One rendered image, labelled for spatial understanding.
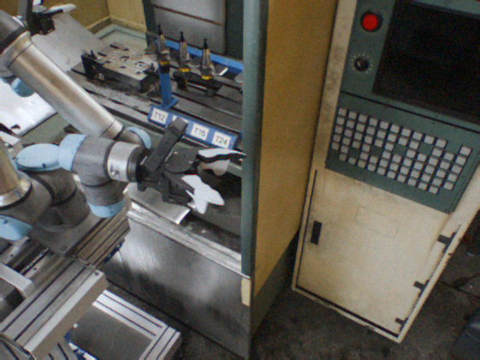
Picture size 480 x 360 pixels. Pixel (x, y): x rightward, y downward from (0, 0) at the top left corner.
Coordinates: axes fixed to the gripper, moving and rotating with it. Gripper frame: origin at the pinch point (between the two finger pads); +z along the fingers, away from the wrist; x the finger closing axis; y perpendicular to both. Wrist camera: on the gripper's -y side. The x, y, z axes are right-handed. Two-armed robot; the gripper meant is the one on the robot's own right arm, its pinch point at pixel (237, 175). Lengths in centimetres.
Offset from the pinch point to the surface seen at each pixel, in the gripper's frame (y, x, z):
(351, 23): -8, -69, 14
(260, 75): -6.8, -28.6, -2.8
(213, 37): 37, -165, -58
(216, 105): 52, -119, -41
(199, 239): 72, -49, -26
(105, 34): 68, -222, -157
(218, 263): 73, -42, -16
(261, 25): -18.6, -26.4, -3.0
